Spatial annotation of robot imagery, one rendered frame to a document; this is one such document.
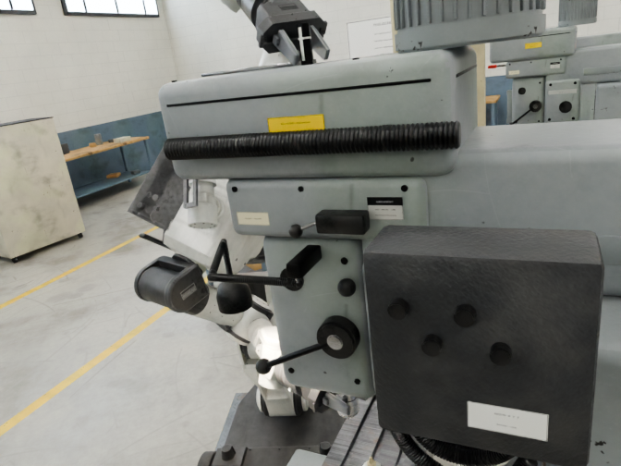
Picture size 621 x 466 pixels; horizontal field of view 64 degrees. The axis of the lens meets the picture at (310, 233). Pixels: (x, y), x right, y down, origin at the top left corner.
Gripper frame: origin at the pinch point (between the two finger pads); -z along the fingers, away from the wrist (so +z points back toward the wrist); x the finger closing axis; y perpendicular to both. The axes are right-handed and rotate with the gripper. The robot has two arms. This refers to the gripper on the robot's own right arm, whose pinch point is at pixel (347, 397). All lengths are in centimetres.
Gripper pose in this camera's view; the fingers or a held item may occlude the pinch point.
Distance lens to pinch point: 108.0
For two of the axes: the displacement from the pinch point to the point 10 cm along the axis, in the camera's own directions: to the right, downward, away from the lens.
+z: -7.0, -1.7, 7.0
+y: 1.1, 9.3, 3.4
